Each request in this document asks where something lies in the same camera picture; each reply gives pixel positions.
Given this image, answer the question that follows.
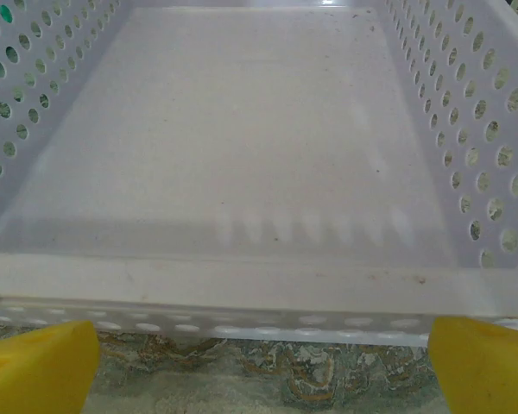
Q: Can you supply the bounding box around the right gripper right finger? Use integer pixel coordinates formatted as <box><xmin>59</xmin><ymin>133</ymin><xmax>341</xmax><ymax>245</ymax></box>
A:
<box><xmin>426</xmin><ymin>317</ymin><xmax>518</xmax><ymax>414</ymax></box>

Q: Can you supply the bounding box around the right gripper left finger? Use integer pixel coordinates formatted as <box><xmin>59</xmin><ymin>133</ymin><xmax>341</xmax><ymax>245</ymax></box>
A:
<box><xmin>0</xmin><ymin>319</ymin><xmax>100</xmax><ymax>414</ymax></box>

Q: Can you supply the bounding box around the lilac perforated plastic basket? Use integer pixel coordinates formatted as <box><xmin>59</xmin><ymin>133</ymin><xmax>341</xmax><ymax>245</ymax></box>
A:
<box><xmin>0</xmin><ymin>0</ymin><xmax>518</xmax><ymax>348</ymax></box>

